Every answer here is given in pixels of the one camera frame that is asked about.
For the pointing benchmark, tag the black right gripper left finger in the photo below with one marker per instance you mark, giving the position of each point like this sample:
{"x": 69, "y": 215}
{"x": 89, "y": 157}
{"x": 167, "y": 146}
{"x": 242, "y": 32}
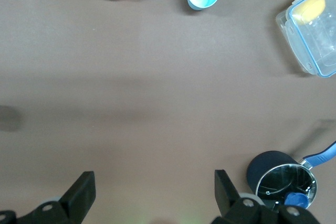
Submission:
{"x": 77, "y": 197}

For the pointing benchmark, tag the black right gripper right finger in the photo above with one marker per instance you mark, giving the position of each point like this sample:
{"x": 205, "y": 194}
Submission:
{"x": 228, "y": 197}

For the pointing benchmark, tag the dark blue saucepan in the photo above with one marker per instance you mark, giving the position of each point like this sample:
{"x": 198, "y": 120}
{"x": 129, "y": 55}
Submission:
{"x": 267, "y": 163}

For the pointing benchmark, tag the glass lid with blue knob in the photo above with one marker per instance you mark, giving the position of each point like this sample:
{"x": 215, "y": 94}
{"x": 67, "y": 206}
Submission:
{"x": 283, "y": 179}

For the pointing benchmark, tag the clear container with blue seal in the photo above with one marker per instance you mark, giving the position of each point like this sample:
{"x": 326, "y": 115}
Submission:
{"x": 315, "y": 51}

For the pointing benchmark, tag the yellow sponge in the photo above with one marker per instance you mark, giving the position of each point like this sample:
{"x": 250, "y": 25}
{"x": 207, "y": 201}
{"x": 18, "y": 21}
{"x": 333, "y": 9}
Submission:
{"x": 311, "y": 9}

